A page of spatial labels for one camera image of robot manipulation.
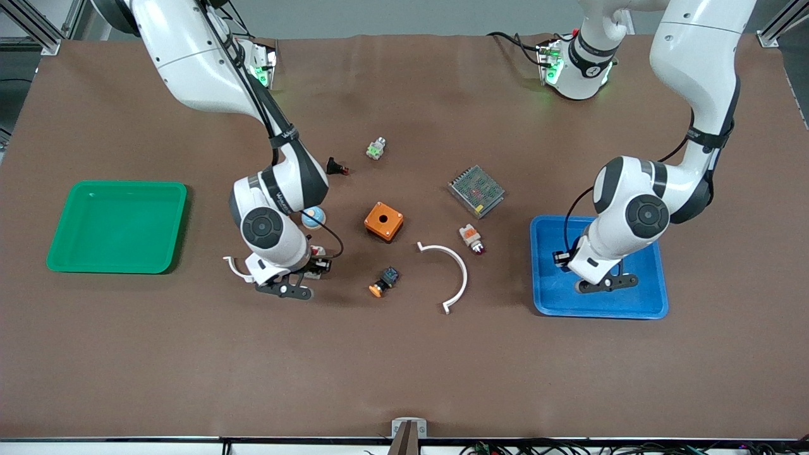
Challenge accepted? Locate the small white pipe clamp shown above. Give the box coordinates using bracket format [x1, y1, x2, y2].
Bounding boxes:
[223, 255, 255, 283]

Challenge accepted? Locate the blue plastic tray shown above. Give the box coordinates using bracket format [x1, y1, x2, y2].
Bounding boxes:
[530, 215, 669, 320]

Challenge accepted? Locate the yellow mushroom push button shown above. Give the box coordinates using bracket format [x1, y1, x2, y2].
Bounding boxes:
[368, 266, 400, 298]

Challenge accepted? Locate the orange push button box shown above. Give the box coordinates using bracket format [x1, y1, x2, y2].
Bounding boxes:
[363, 201, 405, 243]

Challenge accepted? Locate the orange white indicator lamp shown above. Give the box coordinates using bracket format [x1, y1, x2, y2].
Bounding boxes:
[459, 223, 487, 256]

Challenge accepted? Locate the large white pipe clamp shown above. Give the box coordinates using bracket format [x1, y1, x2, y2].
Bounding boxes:
[417, 241, 469, 315]

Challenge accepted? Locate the metal mesh power supply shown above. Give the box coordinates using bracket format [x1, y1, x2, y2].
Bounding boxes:
[447, 165, 506, 220]

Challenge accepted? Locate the brown table mat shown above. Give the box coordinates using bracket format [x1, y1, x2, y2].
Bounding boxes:
[0, 33, 809, 440]

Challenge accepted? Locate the green plastic tray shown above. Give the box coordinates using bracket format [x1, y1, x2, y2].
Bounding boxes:
[46, 181, 188, 275]

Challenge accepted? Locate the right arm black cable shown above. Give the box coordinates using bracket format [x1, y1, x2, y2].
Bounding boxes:
[199, 0, 345, 261]

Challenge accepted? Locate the black cable bundle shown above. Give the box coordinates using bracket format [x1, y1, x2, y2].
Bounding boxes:
[458, 441, 809, 455]

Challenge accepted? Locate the grey metal bracket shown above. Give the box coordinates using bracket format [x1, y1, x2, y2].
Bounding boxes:
[391, 417, 428, 439]

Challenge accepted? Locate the black table edge rail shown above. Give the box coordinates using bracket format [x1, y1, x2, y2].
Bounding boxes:
[0, 435, 809, 444]

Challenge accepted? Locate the black base cable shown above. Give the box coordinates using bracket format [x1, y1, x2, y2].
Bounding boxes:
[487, 30, 545, 67]

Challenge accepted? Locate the aluminium frame profile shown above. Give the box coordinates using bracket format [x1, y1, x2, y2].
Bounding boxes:
[757, 0, 809, 48]
[0, 0, 70, 56]

